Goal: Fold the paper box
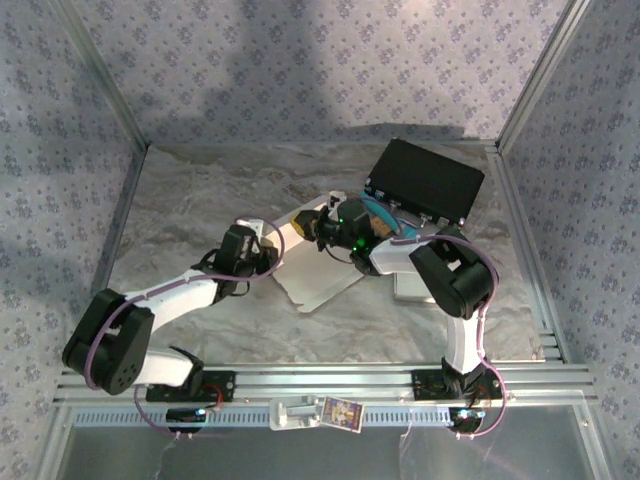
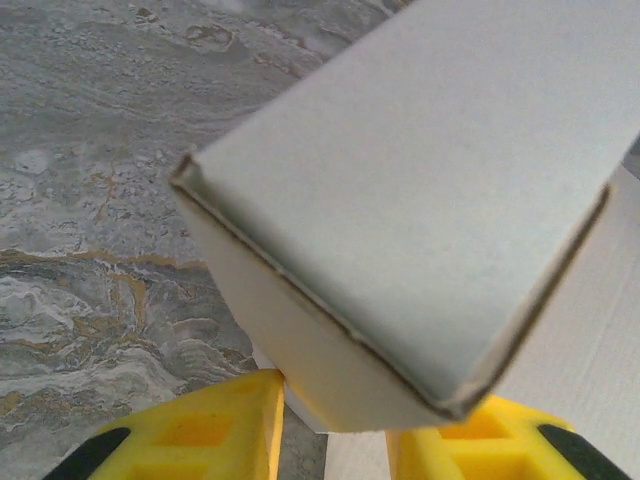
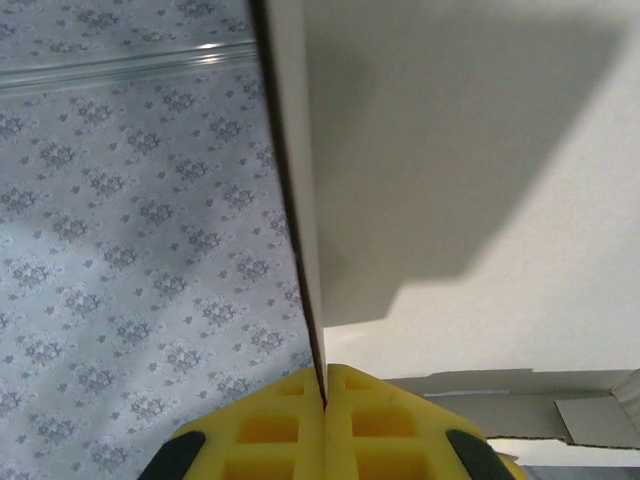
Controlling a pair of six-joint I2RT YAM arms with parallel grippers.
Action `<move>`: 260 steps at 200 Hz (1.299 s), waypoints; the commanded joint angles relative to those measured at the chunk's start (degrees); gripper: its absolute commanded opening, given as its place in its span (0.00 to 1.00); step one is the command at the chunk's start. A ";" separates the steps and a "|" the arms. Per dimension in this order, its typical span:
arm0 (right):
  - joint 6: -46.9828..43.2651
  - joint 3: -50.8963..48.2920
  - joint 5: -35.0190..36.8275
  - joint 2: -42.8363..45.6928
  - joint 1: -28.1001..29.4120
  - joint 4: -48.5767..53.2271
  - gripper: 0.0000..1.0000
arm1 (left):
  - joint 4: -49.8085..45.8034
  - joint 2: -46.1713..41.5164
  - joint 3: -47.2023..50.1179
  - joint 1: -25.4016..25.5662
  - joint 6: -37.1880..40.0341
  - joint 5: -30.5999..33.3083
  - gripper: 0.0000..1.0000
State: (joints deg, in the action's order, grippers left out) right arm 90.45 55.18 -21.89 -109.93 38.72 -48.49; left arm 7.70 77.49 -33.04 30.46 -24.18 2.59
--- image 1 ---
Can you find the white cardboard box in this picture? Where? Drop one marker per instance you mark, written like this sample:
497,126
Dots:
310,280
412,287

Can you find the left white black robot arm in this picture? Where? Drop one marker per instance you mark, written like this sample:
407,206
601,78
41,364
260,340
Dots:
175,300

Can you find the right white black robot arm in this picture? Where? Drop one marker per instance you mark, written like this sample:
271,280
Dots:
465,345

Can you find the small black electronics box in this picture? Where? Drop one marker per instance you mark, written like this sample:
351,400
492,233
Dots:
467,419
185,417

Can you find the small orange tag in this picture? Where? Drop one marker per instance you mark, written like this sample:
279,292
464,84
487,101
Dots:
382,227

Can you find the teal plastic tube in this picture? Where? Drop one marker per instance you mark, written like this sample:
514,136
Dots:
407,233

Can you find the black hard case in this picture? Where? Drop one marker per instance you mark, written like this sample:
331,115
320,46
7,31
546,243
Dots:
430,175

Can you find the colourful printed card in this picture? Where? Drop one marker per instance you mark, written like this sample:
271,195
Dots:
342,412

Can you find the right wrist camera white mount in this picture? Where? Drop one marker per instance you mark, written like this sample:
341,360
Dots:
336,197

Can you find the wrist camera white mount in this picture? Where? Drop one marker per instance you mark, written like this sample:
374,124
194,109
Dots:
336,197
258,227

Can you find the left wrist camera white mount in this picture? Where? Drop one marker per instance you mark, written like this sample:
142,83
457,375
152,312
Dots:
258,227

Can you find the thin aluminium wall rail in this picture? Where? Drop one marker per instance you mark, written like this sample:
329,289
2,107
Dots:
320,143

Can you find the aluminium table edge rail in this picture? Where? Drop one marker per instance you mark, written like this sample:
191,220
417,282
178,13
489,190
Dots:
112,250
508,190

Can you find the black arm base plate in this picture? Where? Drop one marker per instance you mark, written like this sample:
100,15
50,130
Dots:
425,385
225,385

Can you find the aluminium mounting rail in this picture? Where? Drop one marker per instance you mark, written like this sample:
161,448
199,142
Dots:
325,380

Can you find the white plastic bracket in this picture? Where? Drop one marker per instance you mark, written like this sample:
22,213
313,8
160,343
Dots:
290,415

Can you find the aluminium corner post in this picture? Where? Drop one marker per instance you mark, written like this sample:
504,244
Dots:
105,75
540,75

